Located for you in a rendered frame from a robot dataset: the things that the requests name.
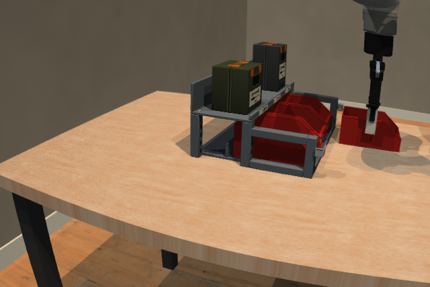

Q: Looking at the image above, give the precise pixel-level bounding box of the black case with orange latches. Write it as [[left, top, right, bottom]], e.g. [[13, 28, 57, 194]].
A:
[[253, 42, 287, 92]]

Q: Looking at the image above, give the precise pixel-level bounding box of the grey metal shelf rack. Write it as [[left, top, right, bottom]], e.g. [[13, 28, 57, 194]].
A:
[[190, 75, 344, 179]]

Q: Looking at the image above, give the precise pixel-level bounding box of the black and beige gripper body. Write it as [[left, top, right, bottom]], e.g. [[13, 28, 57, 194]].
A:
[[364, 32, 394, 70]]

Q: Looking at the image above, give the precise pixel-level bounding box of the olive green tool case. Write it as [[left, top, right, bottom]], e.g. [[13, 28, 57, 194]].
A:
[[212, 60, 263, 115]]

